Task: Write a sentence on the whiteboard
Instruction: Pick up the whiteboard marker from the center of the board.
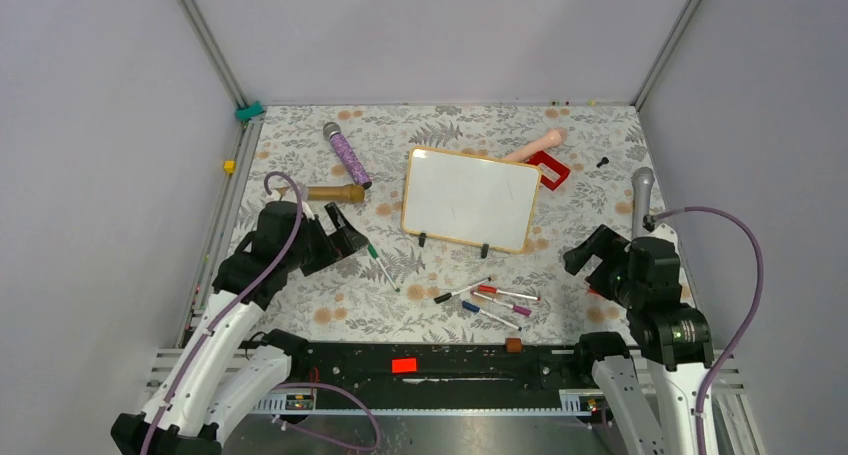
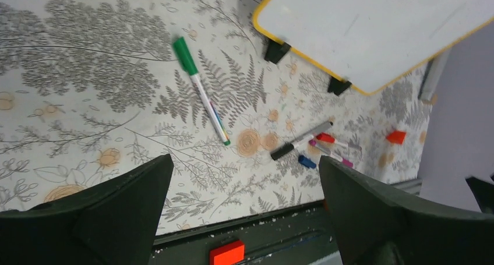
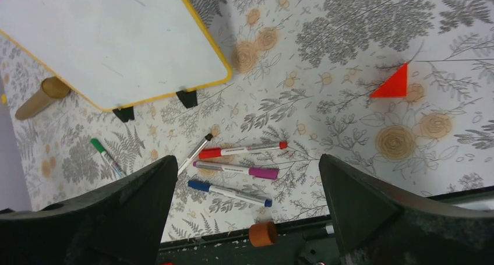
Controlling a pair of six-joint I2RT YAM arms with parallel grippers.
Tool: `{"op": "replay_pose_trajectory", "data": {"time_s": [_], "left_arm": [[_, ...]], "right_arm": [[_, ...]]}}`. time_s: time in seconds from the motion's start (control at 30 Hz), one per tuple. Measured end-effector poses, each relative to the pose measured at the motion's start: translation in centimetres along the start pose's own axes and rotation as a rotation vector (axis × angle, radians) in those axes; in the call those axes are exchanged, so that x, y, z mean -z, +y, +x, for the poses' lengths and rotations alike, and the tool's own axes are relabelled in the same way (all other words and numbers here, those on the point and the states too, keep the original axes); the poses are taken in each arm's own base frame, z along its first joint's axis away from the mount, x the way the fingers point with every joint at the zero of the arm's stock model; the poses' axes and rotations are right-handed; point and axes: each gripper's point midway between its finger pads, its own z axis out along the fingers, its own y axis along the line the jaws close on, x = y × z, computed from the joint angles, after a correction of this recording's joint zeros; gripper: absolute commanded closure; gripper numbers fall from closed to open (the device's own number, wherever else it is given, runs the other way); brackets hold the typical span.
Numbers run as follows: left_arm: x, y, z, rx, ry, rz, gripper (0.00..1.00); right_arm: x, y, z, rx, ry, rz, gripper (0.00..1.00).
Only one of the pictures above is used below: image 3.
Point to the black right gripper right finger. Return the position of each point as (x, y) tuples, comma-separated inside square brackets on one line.
[(376, 222)]

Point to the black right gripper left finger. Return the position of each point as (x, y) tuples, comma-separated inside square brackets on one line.
[(119, 223)]

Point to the green whiteboard marker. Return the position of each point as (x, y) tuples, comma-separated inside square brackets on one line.
[(117, 170)]

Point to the yellow framed whiteboard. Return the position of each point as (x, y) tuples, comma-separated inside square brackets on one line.
[(119, 53)]

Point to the blue whiteboard marker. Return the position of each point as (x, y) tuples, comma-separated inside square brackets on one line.
[(231, 193)]

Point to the magenta whiteboard marker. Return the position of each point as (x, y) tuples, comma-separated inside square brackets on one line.
[(264, 173)]

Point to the black whiteboard marker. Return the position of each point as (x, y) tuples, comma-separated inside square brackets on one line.
[(194, 153)]

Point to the red whiteboard marker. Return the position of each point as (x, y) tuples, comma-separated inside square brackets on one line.
[(220, 152)]

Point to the orange cylinder block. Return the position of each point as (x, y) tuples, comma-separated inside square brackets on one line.
[(263, 234)]

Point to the red triangular block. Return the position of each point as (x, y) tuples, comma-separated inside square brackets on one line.
[(395, 86)]

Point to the floral tablecloth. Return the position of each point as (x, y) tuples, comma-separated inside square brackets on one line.
[(302, 71)]

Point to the gold toy microphone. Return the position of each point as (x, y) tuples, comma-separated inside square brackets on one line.
[(51, 90)]

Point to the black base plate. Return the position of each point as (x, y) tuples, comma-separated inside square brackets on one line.
[(309, 241)]

